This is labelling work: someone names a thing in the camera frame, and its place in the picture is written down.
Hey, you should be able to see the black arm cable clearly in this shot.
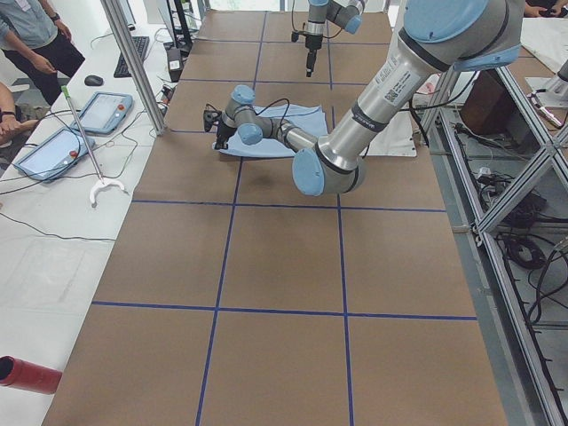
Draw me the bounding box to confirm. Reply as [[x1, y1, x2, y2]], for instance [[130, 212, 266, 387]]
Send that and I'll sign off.
[[252, 98, 294, 130]]

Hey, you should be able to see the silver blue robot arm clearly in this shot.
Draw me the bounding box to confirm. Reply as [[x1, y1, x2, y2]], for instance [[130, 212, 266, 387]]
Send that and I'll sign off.
[[203, 1, 525, 196], [300, 0, 367, 77]]

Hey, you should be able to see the black keyboard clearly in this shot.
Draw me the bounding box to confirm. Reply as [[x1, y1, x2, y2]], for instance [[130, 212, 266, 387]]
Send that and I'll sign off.
[[113, 35, 151, 79]]

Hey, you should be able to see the white reacher grabber stick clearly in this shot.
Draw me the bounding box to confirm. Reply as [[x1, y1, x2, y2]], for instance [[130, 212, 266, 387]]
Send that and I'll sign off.
[[61, 85, 128, 209]]

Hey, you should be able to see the black computer mouse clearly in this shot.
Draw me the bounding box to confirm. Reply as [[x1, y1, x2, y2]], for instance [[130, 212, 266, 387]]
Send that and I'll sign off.
[[83, 75, 104, 87]]

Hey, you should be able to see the blue teach pendant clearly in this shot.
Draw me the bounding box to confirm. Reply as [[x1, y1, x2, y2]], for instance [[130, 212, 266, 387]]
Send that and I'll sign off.
[[13, 129, 95, 182], [78, 91, 133, 135]]

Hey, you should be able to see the seated person forearm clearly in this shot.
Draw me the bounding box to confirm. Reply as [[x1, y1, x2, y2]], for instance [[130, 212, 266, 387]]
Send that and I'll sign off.
[[1, 83, 38, 146]]

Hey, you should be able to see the red cylinder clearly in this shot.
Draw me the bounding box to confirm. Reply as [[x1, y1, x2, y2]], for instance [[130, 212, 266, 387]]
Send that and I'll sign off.
[[1, 356, 62, 395]]

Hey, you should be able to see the person in blue shirt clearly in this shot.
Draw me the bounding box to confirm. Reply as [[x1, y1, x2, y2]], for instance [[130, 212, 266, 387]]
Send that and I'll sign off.
[[1, 0, 85, 106]]

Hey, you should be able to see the blue teach pendant far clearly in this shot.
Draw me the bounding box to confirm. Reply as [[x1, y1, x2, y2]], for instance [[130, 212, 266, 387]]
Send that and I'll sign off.
[[78, 91, 133, 135]]

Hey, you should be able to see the blue teach pendant near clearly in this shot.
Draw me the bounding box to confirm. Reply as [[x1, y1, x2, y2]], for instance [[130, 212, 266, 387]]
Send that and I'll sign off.
[[13, 129, 95, 182]]

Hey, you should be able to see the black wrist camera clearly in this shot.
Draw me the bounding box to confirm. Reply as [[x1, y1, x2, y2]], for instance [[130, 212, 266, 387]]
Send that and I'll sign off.
[[291, 30, 306, 43], [202, 103, 223, 132]]

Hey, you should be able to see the aluminium frame post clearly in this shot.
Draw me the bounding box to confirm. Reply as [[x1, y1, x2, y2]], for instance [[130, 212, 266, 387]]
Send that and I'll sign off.
[[101, 0, 166, 136]]

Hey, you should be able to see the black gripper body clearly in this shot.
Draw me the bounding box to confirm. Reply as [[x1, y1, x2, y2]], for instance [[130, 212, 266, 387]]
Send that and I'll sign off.
[[214, 120, 235, 150], [304, 35, 322, 77]]

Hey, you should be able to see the aluminium side rack frame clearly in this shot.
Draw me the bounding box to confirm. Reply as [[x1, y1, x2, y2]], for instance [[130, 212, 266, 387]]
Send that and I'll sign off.
[[421, 57, 567, 425]]

